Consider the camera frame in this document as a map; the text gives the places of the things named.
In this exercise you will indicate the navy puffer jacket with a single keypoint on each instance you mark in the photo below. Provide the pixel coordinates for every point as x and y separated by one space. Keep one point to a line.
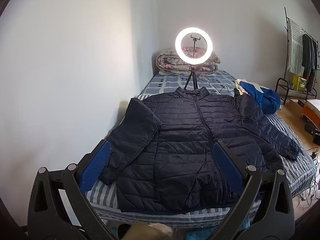
180 135

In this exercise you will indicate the blue checked bed sheet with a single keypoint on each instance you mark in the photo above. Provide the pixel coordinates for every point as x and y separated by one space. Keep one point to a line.
162 85

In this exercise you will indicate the yellow box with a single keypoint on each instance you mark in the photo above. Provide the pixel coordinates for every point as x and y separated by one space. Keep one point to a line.
300 83

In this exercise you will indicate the dark hanging clothes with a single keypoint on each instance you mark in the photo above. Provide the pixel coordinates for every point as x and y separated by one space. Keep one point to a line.
308 60

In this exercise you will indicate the black clothes rack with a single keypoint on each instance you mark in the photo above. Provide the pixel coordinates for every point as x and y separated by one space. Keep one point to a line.
286 22

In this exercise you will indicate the striped towel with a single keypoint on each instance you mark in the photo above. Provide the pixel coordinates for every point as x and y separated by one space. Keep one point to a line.
295 47

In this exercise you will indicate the olive cloth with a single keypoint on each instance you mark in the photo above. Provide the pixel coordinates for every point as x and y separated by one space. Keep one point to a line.
150 231

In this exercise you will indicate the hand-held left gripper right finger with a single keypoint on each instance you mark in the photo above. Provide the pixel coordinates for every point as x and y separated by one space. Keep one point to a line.
228 165

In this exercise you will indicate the folded floral quilt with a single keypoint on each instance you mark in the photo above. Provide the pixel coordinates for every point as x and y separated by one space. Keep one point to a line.
167 62

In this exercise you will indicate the black tripod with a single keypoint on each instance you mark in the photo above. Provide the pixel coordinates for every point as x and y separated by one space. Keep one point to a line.
193 74

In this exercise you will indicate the blue and beige jacket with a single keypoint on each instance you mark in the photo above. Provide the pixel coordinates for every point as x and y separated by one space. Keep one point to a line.
265 97

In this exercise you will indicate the black phone clamp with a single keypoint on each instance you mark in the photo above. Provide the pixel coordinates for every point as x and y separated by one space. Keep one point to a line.
195 38

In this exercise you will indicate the striped bed sheet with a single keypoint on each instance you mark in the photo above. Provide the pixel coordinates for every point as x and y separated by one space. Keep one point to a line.
105 195

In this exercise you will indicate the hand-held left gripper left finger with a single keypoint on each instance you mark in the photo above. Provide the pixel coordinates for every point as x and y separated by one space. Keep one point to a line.
98 162

